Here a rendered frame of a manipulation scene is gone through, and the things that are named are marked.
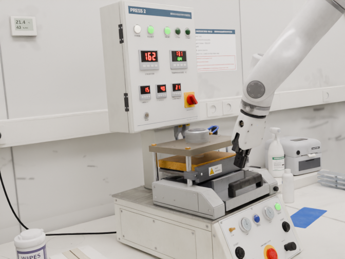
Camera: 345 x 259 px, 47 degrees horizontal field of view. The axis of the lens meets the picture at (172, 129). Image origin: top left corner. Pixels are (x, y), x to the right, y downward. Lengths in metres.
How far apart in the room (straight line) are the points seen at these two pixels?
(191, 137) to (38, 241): 0.55
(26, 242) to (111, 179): 0.64
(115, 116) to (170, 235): 0.43
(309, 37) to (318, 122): 1.63
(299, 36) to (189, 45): 0.52
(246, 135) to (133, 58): 0.44
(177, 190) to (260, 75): 0.41
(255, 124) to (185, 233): 0.37
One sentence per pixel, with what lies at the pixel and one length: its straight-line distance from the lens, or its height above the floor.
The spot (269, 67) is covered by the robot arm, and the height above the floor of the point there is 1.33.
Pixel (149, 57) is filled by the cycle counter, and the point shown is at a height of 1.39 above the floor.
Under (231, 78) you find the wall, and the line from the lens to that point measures 2.13.
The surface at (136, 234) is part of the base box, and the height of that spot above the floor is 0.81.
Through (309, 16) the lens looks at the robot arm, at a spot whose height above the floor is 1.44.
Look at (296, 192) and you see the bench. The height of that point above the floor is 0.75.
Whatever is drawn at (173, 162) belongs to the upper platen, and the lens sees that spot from 1.26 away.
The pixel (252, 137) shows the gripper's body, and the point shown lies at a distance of 1.16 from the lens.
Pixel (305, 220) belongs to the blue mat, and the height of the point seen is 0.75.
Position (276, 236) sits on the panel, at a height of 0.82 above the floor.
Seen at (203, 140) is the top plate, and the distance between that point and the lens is 1.27.
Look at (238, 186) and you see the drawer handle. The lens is 1.18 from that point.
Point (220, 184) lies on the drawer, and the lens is 1.22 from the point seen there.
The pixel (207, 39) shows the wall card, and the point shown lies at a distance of 2.04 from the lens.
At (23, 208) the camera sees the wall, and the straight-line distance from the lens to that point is 1.68.
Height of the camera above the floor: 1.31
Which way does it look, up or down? 7 degrees down
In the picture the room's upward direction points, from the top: 4 degrees counter-clockwise
